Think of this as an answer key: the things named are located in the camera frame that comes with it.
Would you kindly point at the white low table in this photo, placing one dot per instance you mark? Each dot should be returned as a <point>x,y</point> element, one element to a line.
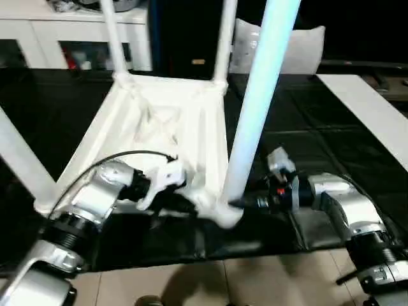
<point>366,105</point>

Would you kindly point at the white plastic table leg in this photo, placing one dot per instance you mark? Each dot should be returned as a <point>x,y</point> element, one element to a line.
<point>264,79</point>
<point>25,159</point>
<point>224,41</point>
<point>114,41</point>

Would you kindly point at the white cabinet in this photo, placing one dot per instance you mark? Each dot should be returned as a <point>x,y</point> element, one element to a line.
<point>63,32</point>

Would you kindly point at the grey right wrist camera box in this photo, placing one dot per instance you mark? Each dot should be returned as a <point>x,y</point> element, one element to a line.
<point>280,161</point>

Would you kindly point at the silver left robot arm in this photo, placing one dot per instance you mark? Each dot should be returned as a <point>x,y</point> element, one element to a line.
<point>92,197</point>

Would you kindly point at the grey cushion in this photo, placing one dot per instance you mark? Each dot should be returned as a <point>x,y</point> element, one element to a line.
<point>303,48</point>

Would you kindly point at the black metal table frame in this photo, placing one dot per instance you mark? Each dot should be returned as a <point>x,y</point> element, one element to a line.
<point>348,277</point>

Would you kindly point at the thin black bar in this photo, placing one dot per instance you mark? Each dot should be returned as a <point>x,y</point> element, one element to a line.
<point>366,63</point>

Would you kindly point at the black table mat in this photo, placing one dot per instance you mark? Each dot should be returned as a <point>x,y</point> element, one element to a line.
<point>318,111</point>

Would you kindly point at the grey bag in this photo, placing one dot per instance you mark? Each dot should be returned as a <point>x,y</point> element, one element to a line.
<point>134,4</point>

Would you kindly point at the black sofa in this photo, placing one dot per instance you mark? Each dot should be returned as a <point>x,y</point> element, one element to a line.
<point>185,32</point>

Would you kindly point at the small yellow label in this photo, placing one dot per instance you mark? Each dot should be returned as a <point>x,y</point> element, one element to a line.
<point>198,61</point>

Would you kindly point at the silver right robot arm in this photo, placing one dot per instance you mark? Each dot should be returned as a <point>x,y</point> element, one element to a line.
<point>357,204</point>

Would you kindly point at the white cup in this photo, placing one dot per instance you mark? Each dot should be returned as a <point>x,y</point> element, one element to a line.
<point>86,64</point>

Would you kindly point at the white plastic table top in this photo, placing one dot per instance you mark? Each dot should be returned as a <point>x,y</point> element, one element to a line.
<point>105,127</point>

